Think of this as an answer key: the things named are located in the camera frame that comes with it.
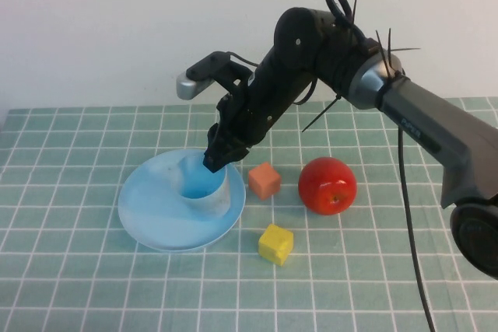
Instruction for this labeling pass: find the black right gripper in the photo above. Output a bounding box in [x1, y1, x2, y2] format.
[202, 69, 291, 174]

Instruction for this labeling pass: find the light blue cup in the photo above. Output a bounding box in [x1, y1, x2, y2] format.
[170, 155, 233, 221]

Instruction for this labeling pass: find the light blue round plate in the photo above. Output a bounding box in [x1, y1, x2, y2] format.
[117, 149, 247, 253]

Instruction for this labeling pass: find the orange foam cube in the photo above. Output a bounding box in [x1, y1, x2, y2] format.
[247, 161, 282, 200]

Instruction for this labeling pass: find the yellow foam cube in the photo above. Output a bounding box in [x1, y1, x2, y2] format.
[258, 223, 295, 267]

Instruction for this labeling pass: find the red apple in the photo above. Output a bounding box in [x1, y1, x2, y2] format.
[297, 156, 358, 216]

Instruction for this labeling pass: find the green white checked tablecloth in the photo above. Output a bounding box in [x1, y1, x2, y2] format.
[0, 96, 498, 332]

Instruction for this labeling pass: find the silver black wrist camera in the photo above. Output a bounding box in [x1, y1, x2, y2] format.
[175, 51, 254, 100]

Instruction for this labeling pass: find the long black cable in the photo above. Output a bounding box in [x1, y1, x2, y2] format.
[395, 121, 436, 332]

